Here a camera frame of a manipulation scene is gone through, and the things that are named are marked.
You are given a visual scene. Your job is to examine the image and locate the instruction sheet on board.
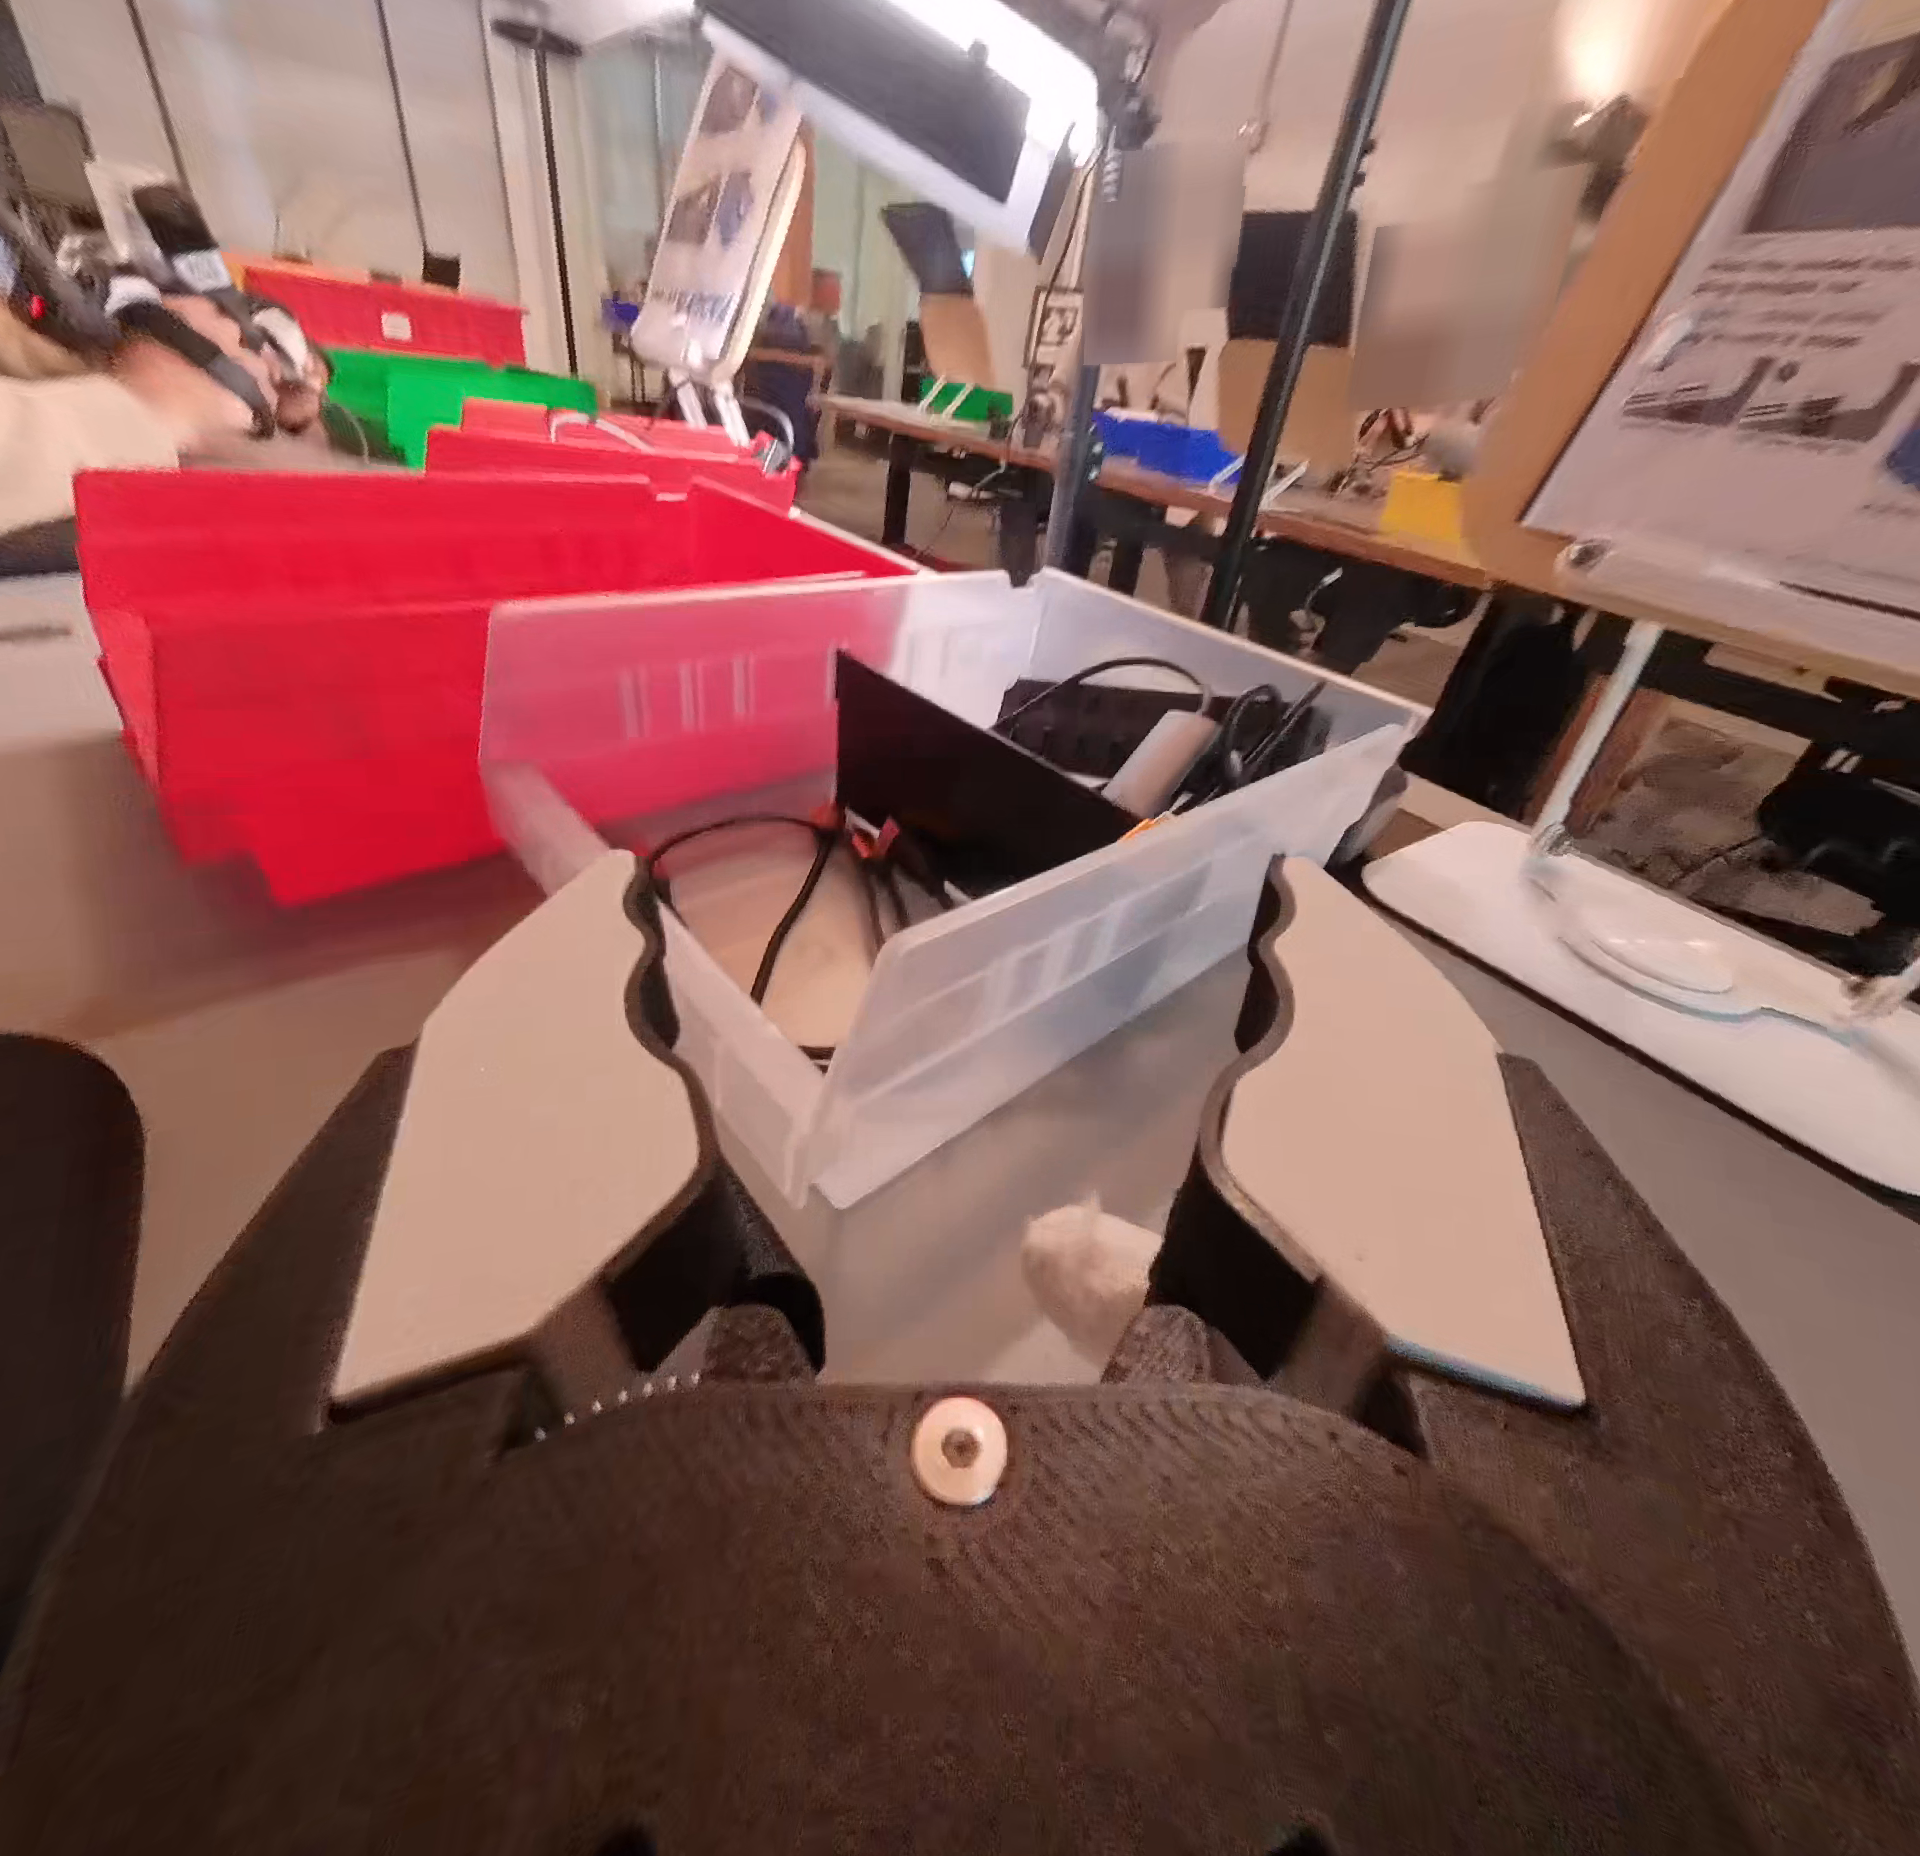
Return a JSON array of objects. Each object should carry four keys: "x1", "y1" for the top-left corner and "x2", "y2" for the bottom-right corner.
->
[
  {"x1": 628, "y1": 48, "x2": 811, "y2": 387},
  {"x1": 1462, "y1": 0, "x2": 1920, "y2": 689}
]

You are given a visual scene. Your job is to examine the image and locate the person's right hand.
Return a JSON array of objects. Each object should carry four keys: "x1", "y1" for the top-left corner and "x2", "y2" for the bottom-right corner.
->
[{"x1": 1020, "y1": 1201, "x2": 1162, "y2": 1358}]

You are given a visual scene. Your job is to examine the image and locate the red plastic bin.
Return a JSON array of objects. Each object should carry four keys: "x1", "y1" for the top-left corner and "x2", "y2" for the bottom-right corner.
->
[
  {"x1": 239, "y1": 259, "x2": 530, "y2": 372},
  {"x1": 426, "y1": 398, "x2": 803, "y2": 514},
  {"x1": 70, "y1": 467, "x2": 920, "y2": 905}
]

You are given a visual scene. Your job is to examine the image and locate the long wooden desk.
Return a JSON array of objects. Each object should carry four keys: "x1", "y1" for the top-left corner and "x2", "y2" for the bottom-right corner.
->
[{"x1": 816, "y1": 393, "x2": 1503, "y2": 644}]

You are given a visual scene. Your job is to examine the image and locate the black disc floor lamp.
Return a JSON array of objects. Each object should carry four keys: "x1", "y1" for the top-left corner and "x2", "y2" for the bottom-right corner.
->
[{"x1": 1201, "y1": 0, "x2": 1434, "y2": 628}]

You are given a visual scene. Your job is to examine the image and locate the black bin divider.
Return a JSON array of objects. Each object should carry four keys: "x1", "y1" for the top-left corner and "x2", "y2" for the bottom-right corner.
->
[{"x1": 833, "y1": 653, "x2": 1141, "y2": 905}]

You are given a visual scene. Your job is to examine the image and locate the led panel light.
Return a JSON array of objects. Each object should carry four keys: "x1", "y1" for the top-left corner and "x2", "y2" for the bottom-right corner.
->
[{"x1": 693, "y1": 0, "x2": 1104, "y2": 261}]

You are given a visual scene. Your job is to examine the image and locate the black usb cable red plug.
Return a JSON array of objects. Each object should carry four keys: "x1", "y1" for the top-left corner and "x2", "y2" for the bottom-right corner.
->
[{"x1": 645, "y1": 813, "x2": 962, "y2": 1057}]

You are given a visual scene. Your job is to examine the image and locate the yellow plastic bin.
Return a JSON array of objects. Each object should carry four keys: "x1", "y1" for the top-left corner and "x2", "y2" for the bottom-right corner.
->
[{"x1": 1376, "y1": 467, "x2": 1469, "y2": 546}]

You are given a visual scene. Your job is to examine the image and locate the long black usb hub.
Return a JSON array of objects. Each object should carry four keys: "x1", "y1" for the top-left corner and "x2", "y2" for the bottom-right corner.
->
[{"x1": 991, "y1": 674, "x2": 1337, "y2": 806}]

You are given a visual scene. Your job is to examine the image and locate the clear plastic bin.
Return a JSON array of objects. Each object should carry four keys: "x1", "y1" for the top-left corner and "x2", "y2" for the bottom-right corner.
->
[{"x1": 479, "y1": 565, "x2": 1427, "y2": 1213}]

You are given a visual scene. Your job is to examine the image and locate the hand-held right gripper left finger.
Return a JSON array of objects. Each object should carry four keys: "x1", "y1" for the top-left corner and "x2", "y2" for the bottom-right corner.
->
[{"x1": 327, "y1": 852, "x2": 719, "y2": 1414}]

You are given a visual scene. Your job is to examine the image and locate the white board stand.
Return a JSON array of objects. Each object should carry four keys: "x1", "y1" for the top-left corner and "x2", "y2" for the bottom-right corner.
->
[{"x1": 1363, "y1": 617, "x2": 1920, "y2": 1198}]

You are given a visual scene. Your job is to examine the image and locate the grey usb hub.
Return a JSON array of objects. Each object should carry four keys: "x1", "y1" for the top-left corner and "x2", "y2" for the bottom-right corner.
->
[{"x1": 1102, "y1": 708, "x2": 1224, "y2": 819}]

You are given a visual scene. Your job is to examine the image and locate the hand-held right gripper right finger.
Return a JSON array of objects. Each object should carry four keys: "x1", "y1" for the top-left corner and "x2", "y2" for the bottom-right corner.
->
[{"x1": 1191, "y1": 855, "x2": 1589, "y2": 1414}]

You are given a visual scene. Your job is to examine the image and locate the thin black cable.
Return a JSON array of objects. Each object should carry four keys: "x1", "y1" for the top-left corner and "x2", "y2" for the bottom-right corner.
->
[{"x1": 1034, "y1": 654, "x2": 1328, "y2": 813}]

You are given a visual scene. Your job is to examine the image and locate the black light stand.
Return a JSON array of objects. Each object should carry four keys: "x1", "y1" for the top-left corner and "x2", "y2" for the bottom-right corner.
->
[{"x1": 1042, "y1": 86, "x2": 1162, "y2": 583}]

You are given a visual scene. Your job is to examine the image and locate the blue plastic bin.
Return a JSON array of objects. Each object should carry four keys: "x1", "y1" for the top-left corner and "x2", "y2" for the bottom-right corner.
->
[{"x1": 1091, "y1": 407, "x2": 1246, "y2": 481}]

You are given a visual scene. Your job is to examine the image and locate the blue jacket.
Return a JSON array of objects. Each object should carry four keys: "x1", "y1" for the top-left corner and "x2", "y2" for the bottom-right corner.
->
[{"x1": 744, "y1": 303, "x2": 831, "y2": 464}]

